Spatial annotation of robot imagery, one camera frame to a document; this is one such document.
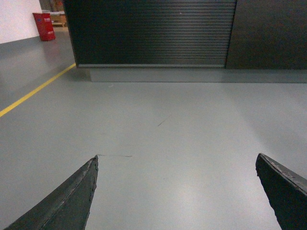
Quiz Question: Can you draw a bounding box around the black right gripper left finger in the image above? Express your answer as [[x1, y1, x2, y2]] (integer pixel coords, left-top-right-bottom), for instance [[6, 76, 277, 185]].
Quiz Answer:
[[6, 155, 98, 230]]

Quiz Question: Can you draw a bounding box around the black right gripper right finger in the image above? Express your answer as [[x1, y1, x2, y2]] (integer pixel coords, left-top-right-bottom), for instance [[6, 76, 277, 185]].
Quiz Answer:
[[256, 153, 307, 230]]

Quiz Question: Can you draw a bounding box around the black checkout counter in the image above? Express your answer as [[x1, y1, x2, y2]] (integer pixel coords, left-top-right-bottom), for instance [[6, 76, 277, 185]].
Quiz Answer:
[[63, 0, 307, 70]]

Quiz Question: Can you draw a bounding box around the red box on floor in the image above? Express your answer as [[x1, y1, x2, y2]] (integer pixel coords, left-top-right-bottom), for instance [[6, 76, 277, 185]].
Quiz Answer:
[[33, 13, 56, 41]]

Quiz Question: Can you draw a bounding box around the wooden pallet with boxes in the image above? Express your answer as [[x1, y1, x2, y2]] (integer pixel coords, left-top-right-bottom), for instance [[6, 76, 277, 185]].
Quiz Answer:
[[42, 5, 67, 27]]

